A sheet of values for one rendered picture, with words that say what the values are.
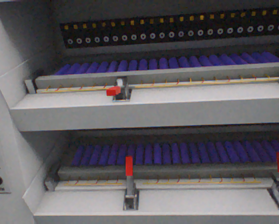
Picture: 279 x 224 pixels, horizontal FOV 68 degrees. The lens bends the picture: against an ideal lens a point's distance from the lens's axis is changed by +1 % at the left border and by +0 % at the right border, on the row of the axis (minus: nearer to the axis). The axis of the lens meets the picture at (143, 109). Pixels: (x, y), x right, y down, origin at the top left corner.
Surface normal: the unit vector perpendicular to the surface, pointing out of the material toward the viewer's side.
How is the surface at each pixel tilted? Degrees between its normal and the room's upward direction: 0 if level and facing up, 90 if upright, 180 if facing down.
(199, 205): 17
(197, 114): 107
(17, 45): 90
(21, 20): 90
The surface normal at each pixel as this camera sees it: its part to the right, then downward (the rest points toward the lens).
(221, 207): -0.07, -0.85
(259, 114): -0.04, 0.52
